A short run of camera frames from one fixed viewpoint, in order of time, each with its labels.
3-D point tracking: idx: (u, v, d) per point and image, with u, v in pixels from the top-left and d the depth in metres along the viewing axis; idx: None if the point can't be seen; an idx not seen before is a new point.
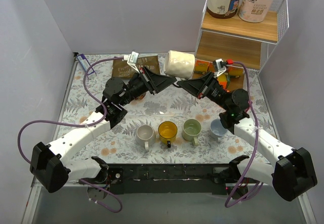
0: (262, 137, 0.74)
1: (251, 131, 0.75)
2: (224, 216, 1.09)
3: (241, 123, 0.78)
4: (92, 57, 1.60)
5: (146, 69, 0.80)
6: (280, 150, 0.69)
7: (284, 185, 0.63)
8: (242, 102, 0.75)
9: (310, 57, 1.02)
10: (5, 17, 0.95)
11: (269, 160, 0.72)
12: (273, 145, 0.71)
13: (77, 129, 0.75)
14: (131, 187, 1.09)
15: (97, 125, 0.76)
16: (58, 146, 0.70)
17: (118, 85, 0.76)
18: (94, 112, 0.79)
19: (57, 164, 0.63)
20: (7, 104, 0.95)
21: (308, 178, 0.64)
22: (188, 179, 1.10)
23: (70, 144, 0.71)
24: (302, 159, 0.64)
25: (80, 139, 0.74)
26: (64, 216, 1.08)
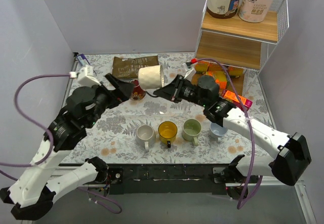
0: (256, 128, 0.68)
1: (243, 122, 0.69)
2: (224, 216, 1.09)
3: (229, 117, 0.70)
4: (92, 57, 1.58)
5: (111, 76, 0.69)
6: (277, 140, 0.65)
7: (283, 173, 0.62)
8: (212, 86, 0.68)
9: (310, 57, 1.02)
10: (4, 17, 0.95)
11: (267, 151, 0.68)
12: (269, 135, 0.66)
13: (30, 168, 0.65)
14: (130, 187, 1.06)
15: (48, 159, 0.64)
16: (15, 192, 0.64)
17: (88, 96, 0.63)
18: (44, 140, 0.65)
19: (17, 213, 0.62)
20: (8, 104, 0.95)
21: (305, 160, 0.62)
22: (188, 179, 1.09)
23: (26, 188, 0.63)
24: (300, 144, 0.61)
25: (32, 181, 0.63)
26: (65, 216, 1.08)
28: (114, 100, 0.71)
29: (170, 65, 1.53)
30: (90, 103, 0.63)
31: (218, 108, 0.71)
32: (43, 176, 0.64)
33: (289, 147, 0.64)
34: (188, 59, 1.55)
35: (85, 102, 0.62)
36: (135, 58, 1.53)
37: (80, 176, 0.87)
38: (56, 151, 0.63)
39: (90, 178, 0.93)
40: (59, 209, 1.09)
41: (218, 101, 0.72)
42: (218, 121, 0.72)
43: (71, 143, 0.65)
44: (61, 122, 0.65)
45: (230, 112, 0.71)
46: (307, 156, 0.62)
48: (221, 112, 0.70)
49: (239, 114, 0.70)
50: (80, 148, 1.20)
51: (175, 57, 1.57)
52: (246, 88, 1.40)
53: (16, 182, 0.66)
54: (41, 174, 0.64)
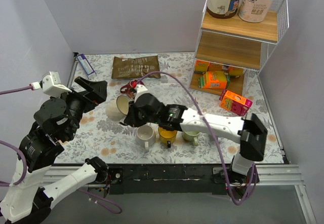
0: (212, 122, 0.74)
1: (199, 120, 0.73)
2: (224, 215, 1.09)
3: (185, 121, 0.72)
4: (92, 57, 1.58)
5: (80, 80, 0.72)
6: (234, 126, 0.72)
7: (251, 152, 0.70)
8: (149, 100, 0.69)
9: (310, 57, 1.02)
10: (4, 17, 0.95)
11: (229, 139, 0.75)
12: (226, 124, 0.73)
13: (12, 186, 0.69)
14: (131, 187, 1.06)
15: (25, 179, 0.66)
16: (4, 209, 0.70)
17: (57, 110, 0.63)
18: (18, 160, 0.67)
19: None
20: (8, 104, 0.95)
21: (262, 132, 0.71)
22: (188, 179, 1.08)
23: (12, 206, 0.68)
24: (254, 122, 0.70)
25: (15, 199, 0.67)
26: (65, 216, 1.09)
28: (89, 103, 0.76)
29: (170, 65, 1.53)
30: (60, 118, 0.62)
31: (171, 116, 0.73)
32: (26, 193, 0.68)
33: (246, 126, 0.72)
34: (188, 59, 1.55)
35: (53, 117, 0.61)
36: (135, 58, 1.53)
37: (76, 179, 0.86)
38: (31, 172, 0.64)
39: (89, 179, 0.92)
40: (59, 210, 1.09)
41: (167, 109, 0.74)
42: (177, 127, 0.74)
43: (45, 159, 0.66)
44: (33, 140, 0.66)
45: (183, 115, 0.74)
46: (262, 128, 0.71)
48: (175, 119, 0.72)
49: (193, 114, 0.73)
50: (80, 148, 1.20)
51: (175, 57, 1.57)
52: (246, 88, 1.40)
53: (4, 199, 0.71)
54: (23, 192, 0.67)
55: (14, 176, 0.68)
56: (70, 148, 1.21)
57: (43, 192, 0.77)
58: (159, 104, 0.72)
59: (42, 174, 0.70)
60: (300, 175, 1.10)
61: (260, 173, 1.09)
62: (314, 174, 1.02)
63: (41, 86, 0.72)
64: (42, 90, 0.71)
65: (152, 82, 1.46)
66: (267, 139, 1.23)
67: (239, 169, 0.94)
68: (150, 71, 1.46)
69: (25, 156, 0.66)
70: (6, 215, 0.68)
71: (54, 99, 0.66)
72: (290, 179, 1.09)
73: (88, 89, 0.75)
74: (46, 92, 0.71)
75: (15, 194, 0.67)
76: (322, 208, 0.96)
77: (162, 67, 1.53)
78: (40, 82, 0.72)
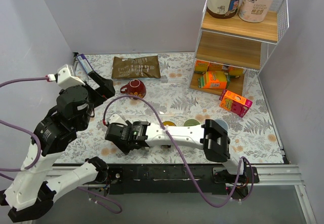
0: (175, 135, 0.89)
1: (162, 135, 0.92)
2: (224, 216, 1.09)
3: (150, 137, 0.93)
4: (92, 57, 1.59)
5: (93, 73, 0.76)
6: (195, 136, 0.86)
7: (215, 156, 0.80)
8: (110, 129, 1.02)
9: (310, 57, 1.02)
10: (4, 16, 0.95)
11: (195, 146, 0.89)
12: (189, 134, 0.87)
13: (22, 172, 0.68)
14: (131, 187, 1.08)
15: (37, 164, 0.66)
16: (11, 195, 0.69)
17: (79, 94, 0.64)
18: (32, 145, 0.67)
19: (18, 214, 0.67)
20: (8, 104, 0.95)
21: (223, 135, 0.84)
22: (188, 179, 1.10)
23: (19, 192, 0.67)
24: (214, 126, 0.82)
25: (24, 185, 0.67)
26: (64, 216, 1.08)
28: (99, 97, 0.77)
29: (170, 65, 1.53)
30: (81, 103, 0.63)
31: (136, 134, 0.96)
32: (35, 180, 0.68)
33: (207, 132, 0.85)
34: (188, 59, 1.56)
35: (76, 102, 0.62)
36: (135, 58, 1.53)
37: (80, 175, 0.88)
38: (44, 155, 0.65)
39: (90, 178, 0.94)
40: (59, 209, 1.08)
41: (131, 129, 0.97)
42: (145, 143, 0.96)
43: (59, 145, 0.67)
44: (49, 124, 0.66)
45: (147, 132, 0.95)
46: (219, 132, 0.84)
48: (139, 136, 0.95)
49: (156, 129, 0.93)
50: (80, 148, 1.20)
51: (175, 57, 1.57)
52: (246, 88, 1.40)
53: (11, 186, 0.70)
54: (32, 178, 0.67)
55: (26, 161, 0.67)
56: (71, 148, 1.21)
57: (46, 185, 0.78)
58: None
59: (52, 160, 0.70)
60: (300, 175, 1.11)
61: (260, 173, 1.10)
62: (313, 175, 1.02)
63: (56, 79, 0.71)
64: (57, 83, 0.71)
65: (152, 82, 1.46)
66: (267, 139, 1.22)
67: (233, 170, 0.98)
68: (151, 71, 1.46)
69: (40, 140, 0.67)
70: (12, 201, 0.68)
71: (77, 86, 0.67)
72: (290, 179, 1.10)
73: (99, 84, 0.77)
74: (62, 85, 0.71)
75: (25, 179, 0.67)
76: (322, 208, 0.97)
77: (162, 67, 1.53)
78: (55, 75, 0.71)
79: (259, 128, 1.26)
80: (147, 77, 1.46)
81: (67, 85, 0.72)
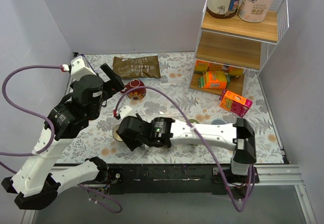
0: (204, 133, 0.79)
1: (190, 133, 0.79)
2: (224, 216, 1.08)
3: (175, 135, 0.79)
4: (92, 57, 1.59)
5: (105, 66, 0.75)
6: (227, 135, 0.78)
7: (244, 158, 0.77)
8: (128, 123, 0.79)
9: (310, 57, 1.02)
10: (4, 16, 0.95)
11: (224, 146, 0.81)
12: (219, 133, 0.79)
13: (33, 156, 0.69)
14: (131, 187, 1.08)
15: (48, 149, 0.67)
16: (18, 181, 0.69)
17: (96, 81, 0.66)
18: (44, 129, 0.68)
19: (25, 200, 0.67)
20: (8, 104, 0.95)
21: (252, 135, 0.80)
22: (188, 179, 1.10)
23: (28, 178, 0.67)
24: (246, 127, 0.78)
25: (34, 170, 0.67)
26: (63, 216, 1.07)
28: (109, 89, 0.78)
29: (170, 65, 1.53)
30: (97, 90, 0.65)
31: (158, 131, 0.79)
32: (45, 166, 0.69)
33: (237, 132, 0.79)
34: (188, 59, 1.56)
35: (92, 88, 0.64)
36: (135, 58, 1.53)
37: (82, 171, 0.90)
38: (57, 139, 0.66)
39: (90, 177, 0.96)
40: (59, 209, 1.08)
41: (153, 125, 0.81)
42: (168, 142, 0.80)
43: (72, 131, 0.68)
44: (64, 109, 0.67)
45: (172, 128, 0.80)
46: (248, 132, 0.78)
48: (163, 133, 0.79)
49: (183, 127, 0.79)
50: (80, 148, 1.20)
51: (175, 57, 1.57)
52: (246, 88, 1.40)
53: (19, 171, 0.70)
54: (42, 164, 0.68)
55: (36, 147, 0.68)
56: (71, 148, 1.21)
57: (51, 177, 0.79)
58: (141, 123, 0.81)
59: (63, 148, 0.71)
60: (300, 175, 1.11)
61: (260, 173, 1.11)
62: (314, 175, 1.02)
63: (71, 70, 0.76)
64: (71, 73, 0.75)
65: (152, 82, 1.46)
66: (267, 139, 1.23)
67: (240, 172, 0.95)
68: (151, 71, 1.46)
69: (53, 124, 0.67)
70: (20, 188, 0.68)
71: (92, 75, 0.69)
72: (290, 179, 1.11)
73: (110, 77, 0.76)
74: (75, 75, 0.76)
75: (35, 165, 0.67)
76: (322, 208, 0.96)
77: (162, 67, 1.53)
78: (70, 66, 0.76)
79: (259, 128, 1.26)
80: (147, 77, 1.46)
81: (79, 76, 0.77)
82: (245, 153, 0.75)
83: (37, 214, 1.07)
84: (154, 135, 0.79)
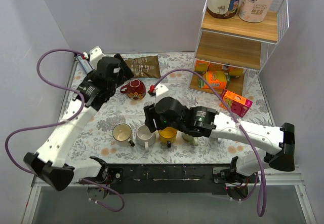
0: (250, 131, 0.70)
1: (234, 128, 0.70)
2: (224, 216, 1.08)
3: (218, 127, 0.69)
4: None
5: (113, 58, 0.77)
6: (274, 138, 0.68)
7: (285, 165, 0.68)
8: (171, 105, 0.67)
9: (310, 57, 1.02)
10: (4, 16, 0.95)
11: (266, 150, 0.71)
12: (265, 134, 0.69)
13: (60, 126, 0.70)
14: (132, 187, 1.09)
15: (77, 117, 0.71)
16: (45, 151, 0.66)
17: (115, 60, 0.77)
18: (72, 101, 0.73)
19: (53, 170, 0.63)
20: (8, 104, 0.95)
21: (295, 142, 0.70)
22: (188, 179, 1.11)
23: (57, 146, 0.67)
24: (292, 133, 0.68)
25: (65, 137, 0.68)
26: (63, 216, 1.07)
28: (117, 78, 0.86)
29: (170, 65, 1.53)
30: (117, 66, 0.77)
31: (199, 120, 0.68)
32: (72, 136, 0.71)
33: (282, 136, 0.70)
34: (188, 59, 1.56)
35: (114, 64, 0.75)
36: (135, 58, 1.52)
37: (89, 163, 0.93)
38: (88, 106, 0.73)
39: (94, 171, 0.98)
40: (59, 209, 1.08)
41: (194, 113, 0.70)
42: (207, 134, 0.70)
43: (98, 102, 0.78)
44: (88, 84, 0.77)
45: (215, 121, 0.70)
46: (291, 140, 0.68)
48: (204, 123, 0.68)
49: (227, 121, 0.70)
50: (80, 148, 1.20)
51: (175, 57, 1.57)
52: (246, 88, 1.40)
53: (43, 144, 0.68)
54: (72, 132, 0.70)
55: (62, 120, 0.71)
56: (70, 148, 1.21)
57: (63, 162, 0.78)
58: (182, 107, 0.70)
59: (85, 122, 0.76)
60: (300, 175, 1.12)
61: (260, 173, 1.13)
62: (314, 174, 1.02)
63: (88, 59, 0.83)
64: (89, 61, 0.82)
65: (152, 82, 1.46)
66: None
67: (244, 171, 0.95)
68: (151, 71, 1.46)
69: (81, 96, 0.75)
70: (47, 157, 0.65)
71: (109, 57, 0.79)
72: (290, 179, 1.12)
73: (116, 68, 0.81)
74: (93, 62, 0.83)
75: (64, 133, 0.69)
76: None
77: (162, 67, 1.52)
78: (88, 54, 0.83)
79: None
80: (147, 77, 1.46)
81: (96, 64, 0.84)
82: (288, 160, 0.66)
83: (37, 214, 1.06)
84: (194, 122, 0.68)
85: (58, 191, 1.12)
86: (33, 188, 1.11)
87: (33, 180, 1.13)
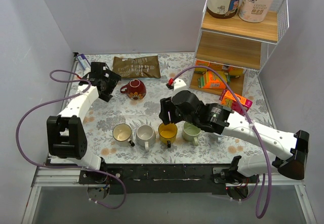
0: (262, 134, 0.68)
1: (247, 129, 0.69)
2: (224, 216, 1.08)
3: (231, 126, 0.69)
4: (92, 57, 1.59)
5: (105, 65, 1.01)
6: (286, 143, 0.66)
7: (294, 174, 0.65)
8: (188, 98, 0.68)
9: (310, 57, 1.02)
10: (5, 16, 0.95)
11: (276, 154, 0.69)
12: (277, 138, 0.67)
13: (74, 99, 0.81)
14: (131, 187, 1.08)
15: (89, 90, 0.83)
16: (67, 112, 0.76)
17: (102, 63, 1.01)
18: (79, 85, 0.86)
19: (79, 121, 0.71)
20: (8, 104, 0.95)
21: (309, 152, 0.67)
22: (188, 179, 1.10)
23: (77, 107, 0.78)
24: (307, 141, 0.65)
25: (82, 101, 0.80)
26: (64, 216, 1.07)
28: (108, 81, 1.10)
29: (170, 65, 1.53)
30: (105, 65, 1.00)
31: (213, 116, 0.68)
32: (86, 104, 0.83)
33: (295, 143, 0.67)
34: (188, 59, 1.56)
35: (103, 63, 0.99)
36: (135, 58, 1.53)
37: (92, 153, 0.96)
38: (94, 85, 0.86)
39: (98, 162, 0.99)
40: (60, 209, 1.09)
41: (209, 110, 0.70)
42: (220, 131, 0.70)
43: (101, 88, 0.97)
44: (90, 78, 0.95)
45: (229, 119, 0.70)
46: (304, 148, 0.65)
48: (218, 120, 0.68)
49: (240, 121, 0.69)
50: None
51: (175, 57, 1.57)
52: (246, 88, 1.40)
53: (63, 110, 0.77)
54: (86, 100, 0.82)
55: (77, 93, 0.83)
56: None
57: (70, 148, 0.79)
58: (198, 102, 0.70)
59: (93, 99, 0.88)
60: None
61: None
62: (314, 175, 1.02)
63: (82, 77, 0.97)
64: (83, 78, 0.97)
65: (152, 82, 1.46)
66: None
67: (245, 172, 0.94)
68: (151, 71, 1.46)
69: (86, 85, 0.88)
70: (67, 118, 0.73)
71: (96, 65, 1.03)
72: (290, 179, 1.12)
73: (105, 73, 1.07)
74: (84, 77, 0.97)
75: (80, 101, 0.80)
76: None
77: (162, 67, 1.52)
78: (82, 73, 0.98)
79: None
80: (147, 76, 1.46)
81: None
82: (297, 168, 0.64)
83: (37, 215, 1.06)
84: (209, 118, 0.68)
85: (59, 191, 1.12)
86: (33, 188, 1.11)
87: (33, 180, 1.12)
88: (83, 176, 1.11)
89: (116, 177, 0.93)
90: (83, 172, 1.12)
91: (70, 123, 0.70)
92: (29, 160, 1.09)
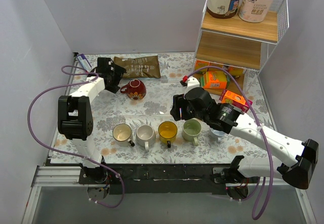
0: (270, 138, 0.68)
1: (255, 132, 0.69)
2: (224, 216, 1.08)
3: (239, 126, 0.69)
4: (92, 57, 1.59)
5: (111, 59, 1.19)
6: (293, 149, 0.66)
7: (297, 181, 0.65)
8: (201, 95, 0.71)
9: (310, 57, 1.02)
10: (5, 17, 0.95)
11: (282, 160, 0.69)
12: (284, 144, 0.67)
13: (83, 85, 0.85)
14: (131, 187, 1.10)
15: (97, 80, 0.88)
16: (77, 94, 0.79)
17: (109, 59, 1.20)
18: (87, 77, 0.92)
19: (88, 100, 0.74)
20: (8, 104, 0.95)
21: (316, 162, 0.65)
22: (188, 179, 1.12)
23: (86, 91, 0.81)
24: (315, 151, 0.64)
25: (90, 87, 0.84)
26: (63, 217, 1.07)
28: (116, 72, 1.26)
29: (170, 65, 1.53)
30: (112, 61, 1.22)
31: (223, 114, 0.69)
32: (94, 90, 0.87)
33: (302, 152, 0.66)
34: (188, 59, 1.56)
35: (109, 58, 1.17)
36: (135, 58, 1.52)
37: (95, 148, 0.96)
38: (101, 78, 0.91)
39: (99, 157, 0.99)
40: (59, 209, 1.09)
41: (220, 109, 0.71)
42: (228, 130, 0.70)
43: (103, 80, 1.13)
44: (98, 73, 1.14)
45: (238, 119, 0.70)
46: (312, 158, 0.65)
48: (227, 119, 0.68)
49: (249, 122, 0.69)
50: None
51: (175, 57, 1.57)
52: (246, 88, 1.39)
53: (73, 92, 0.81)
54: (94, 86, 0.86)
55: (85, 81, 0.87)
56: (70, 148, 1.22)
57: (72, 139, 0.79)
58: (211, 100, 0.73)
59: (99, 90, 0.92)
60: None
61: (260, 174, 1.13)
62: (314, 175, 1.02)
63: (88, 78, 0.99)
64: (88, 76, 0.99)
65: (152, 82, 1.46)
66: None
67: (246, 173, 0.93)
68: (151, 71, 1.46)
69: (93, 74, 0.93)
70: (76, 98, 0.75)
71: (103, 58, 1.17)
72: None
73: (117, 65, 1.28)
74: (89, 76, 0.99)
75: (88, 86, 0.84)
76: None
77: (162, 67, 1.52)
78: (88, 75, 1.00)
79: None
80: (147, 77, 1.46)
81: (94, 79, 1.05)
82: (301, 175, 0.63)
83: (37, 215, 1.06)
84: (218, 116, 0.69)
85: (59, 191, 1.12)
86: (33, 188, 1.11)
87: (33, 180, 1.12)
88: (83, 177, 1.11)
89: (120, 177, 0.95)
90: (83, 172, 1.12)
91: (80, 102, 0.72)
92: (29, 160, 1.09)
